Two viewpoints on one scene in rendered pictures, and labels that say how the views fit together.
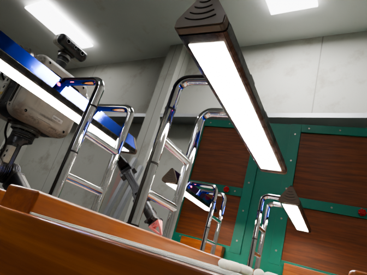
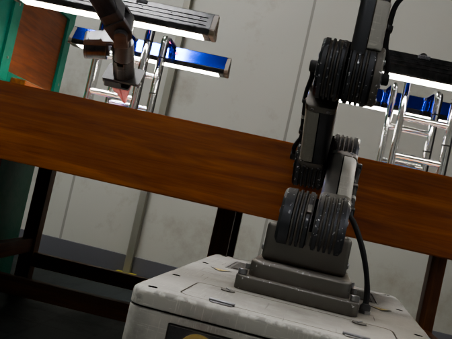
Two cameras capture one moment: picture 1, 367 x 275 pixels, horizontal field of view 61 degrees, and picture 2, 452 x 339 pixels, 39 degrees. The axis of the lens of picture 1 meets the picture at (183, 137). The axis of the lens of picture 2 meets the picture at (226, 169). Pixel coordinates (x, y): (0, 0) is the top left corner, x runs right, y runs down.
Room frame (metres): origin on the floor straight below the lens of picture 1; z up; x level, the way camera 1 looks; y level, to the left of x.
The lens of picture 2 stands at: (2.19, 1.70, 0.62)
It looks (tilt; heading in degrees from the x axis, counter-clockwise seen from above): 2 degrees up; 244
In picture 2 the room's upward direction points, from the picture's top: 13 degrees clockwise
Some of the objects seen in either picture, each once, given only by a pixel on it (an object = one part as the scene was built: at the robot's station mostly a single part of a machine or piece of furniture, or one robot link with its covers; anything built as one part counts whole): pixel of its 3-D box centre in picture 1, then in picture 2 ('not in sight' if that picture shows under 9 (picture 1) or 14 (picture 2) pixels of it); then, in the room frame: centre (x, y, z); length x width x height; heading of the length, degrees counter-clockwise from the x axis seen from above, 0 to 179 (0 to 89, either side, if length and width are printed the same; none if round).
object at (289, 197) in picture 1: (298, 212); (150, 51); (1.46, -0.63, 1.08); 0.62 x 0.08 x 0.07; 149
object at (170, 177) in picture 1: (194, 192); (114, 7); (1.74, -0.15, 1.08); 0.62 x 0.08 x 0.07; 149
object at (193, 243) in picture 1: (201, 246); not in sight; (2.15, -0.32, 0.83); 0.30 x 0.06 x 0.07; 59
